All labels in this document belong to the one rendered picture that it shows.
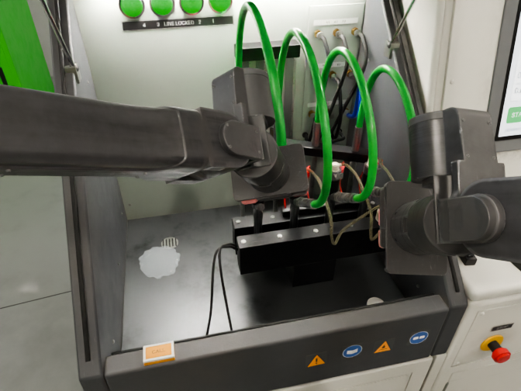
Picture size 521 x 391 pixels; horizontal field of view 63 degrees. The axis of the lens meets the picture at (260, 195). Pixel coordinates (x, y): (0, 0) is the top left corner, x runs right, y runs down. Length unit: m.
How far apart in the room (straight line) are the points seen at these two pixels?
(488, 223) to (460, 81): 0.65
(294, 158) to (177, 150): 0.23
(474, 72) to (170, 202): 0.79
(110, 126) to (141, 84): 0.68
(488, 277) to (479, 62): 0.42
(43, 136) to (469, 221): 0.30
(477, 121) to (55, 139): 0.33
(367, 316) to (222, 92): 0.51
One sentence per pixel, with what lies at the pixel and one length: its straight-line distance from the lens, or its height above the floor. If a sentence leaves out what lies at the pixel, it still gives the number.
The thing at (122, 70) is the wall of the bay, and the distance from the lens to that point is 1.01.
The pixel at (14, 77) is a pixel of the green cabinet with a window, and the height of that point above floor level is 0.53.
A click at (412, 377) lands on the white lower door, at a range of 1.05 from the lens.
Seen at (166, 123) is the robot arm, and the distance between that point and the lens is 0.37.
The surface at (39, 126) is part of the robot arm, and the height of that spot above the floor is 1.46.
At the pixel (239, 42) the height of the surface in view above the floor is 1.33.
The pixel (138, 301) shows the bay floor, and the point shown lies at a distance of 1.01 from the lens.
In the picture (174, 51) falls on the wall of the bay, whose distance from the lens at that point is 1.00.
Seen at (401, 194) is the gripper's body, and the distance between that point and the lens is 0.49.
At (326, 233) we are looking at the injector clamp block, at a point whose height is 0.98.
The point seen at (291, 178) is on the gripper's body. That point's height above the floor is 1.27.
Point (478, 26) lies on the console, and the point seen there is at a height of 1.36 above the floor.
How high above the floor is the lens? 1.59
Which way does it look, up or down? 37 degrees down
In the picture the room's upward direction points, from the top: straight up
